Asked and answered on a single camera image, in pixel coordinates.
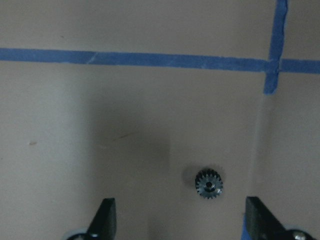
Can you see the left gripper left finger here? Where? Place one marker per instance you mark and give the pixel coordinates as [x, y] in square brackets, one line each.
[104, 223]

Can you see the small black bearing gear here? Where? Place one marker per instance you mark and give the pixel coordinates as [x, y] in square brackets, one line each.
[208, 183]

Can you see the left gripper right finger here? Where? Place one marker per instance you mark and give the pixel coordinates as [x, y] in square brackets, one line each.
[260, 223]

